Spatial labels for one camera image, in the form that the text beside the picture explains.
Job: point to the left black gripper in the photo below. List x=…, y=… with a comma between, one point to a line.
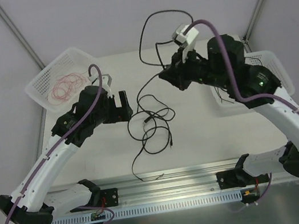
x=118, y=110

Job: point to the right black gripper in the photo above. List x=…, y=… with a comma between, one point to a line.
x=178, y=70

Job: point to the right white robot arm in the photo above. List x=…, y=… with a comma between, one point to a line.
x=275, y=104

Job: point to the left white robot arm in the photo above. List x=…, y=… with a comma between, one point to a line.
x=30, y=203

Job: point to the left white plastic basket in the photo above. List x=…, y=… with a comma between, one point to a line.
x=58, y=85

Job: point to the white plastic basket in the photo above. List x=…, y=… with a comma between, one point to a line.
x=264, y=58
x=58, y=85

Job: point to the right white plastic basket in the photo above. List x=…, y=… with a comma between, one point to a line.
x=264, y=58

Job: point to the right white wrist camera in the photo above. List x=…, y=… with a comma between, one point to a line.
x=186, y=42

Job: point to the aluminium mounting rail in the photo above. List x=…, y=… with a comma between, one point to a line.
x=171, y=184

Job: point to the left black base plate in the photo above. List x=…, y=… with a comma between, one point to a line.
x=108, y=197

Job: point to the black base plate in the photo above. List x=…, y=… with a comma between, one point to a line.
x=238, y=178
x=108, y=197

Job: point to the white slotted cable duct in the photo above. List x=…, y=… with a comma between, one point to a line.
x=152, y=208

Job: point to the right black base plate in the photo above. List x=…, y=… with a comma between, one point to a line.
x=238, y=178

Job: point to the left aluminium frame post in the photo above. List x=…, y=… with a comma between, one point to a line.
x=6, y=19

